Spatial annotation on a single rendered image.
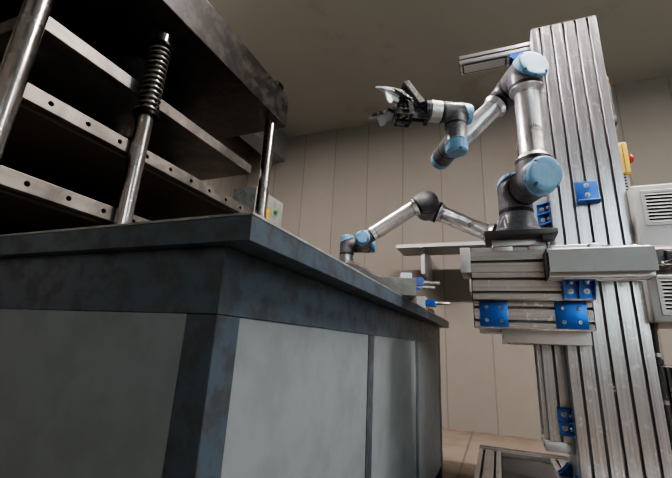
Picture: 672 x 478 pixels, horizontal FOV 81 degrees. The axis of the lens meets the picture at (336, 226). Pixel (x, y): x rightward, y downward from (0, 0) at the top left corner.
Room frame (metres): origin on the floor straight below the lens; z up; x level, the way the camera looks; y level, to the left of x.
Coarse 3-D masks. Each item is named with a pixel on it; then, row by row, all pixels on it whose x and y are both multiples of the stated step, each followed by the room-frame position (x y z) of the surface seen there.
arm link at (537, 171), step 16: (512, 64) 1.18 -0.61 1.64; (528, 64) 1.13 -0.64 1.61; (544, 64) 1.14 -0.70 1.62; (512, 80) 1.18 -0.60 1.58; (528, 80) 1.15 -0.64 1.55; (512, 96) 1.22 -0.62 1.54; (528, 96) 1.16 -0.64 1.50; (528, 112) 1.16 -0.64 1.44; (528, 128) 1.17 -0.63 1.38; (528, 144) 1.17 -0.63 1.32; (544, 144) 1.16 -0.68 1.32; (528, 160) 1.16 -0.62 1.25; (544, 160) 1.13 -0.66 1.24; (528, 176) 1.15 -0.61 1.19; (544, 176) 1.14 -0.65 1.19; (560, 176) 1.14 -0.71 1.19; (512, 192) 1.26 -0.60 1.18; (528, 192) 1.19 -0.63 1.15; (544, 192) 1.16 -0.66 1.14
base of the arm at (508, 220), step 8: (512, 208) 1.29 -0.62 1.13; (520, 208) 1.28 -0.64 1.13; (528, 208) 1.28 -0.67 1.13; (504, 216) 1.32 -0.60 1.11; (512, 216) 1.29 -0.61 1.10; (520, 216) 1.28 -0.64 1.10; (528, 216) 1.28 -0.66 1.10; (504, 224) 1.32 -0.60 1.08; (512, 224) 1.28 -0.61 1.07; (520, 224) 1.27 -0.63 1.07; (528, 224) 1.27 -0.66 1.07; (536, 224) 1.28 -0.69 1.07
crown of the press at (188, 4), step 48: (0, 0) 1.18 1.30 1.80; (96, 0) 1.15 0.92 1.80; (144, 0) 1.14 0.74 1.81; (192, 0) 1.25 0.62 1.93; (96, 48) 1.41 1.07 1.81; (144, 48) 1.39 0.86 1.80; (192, 48) 1.38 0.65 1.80; (240, 48) 1.54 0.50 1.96; (192, 96) 1.72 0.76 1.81; (240, 96) 1.70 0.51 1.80
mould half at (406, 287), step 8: (352, 264) 1.25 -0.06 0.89; (368, 272) 1.24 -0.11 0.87; (376, 280) 1.24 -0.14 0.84; (384, 280) 1.24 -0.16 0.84; (392, 280) 1.23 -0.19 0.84; (400, 280) 1.23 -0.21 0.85; (408, 280) 1.23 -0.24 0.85; (392, 288) 1.23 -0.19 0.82; (400, 288) 1.23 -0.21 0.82; (408, 288) 1.23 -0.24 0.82; (408, 296) 1.26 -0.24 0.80
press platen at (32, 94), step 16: (32, 96) 0.95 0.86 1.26; (48, 96) 0.98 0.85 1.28; (48, 112) 1.00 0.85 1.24; (64, 112) 1.03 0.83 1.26; (80, 112) 1.07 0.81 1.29; (80, 128) 1.08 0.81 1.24; (96, 128) 1.13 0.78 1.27; (112, 144) 1.18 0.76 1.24; (128, 144) 1.24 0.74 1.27; (160, 160) 1.37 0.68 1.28; (176, 176) 1.45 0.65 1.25; (192, 176) 1.52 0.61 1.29; (208, 192) 1.62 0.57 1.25; (240, 208) 1.85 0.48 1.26
